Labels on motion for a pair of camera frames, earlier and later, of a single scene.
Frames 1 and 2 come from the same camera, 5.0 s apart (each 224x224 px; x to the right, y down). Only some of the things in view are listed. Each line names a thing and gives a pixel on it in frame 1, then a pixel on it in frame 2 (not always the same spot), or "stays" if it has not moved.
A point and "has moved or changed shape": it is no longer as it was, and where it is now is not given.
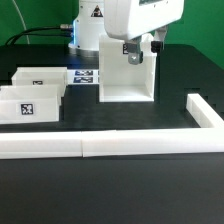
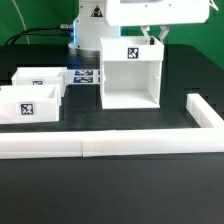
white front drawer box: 29,103 stays
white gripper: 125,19 to 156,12
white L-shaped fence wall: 208,137 stays
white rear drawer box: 41,76 stays
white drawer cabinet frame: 121,81 has moved or changed shape
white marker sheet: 83,76 stays
